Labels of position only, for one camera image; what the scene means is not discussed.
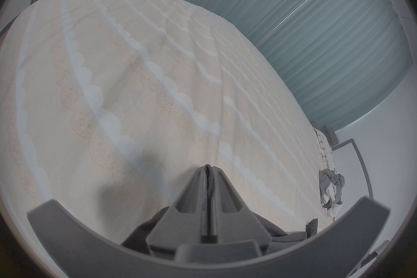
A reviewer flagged white printed pillow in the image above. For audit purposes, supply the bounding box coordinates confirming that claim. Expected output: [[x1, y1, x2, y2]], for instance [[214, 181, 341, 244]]
[[313, 128, 335, 174]]

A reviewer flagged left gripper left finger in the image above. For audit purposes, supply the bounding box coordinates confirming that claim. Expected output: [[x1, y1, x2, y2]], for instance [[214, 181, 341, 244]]
[[146, 165, 209, 253]]

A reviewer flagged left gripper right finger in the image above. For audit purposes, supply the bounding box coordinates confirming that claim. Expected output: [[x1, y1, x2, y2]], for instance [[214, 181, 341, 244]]
[[210, 165, 273, 250]]

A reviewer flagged black polo shirt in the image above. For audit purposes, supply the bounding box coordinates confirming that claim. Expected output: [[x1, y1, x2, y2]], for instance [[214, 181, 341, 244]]
[[121, 165, 319, 255]]

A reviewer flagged grey bedside table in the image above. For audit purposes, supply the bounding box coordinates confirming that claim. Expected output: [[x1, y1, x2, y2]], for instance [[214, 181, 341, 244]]
[[310, 121, 340, 144]]

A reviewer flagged bed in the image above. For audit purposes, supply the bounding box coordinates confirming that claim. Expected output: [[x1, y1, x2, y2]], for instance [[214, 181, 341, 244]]
[[0, 0, 374, 271]]

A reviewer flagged pile of clothes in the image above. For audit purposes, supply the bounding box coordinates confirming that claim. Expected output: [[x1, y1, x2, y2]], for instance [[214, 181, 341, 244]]
[[318, 168, 346, 218]]

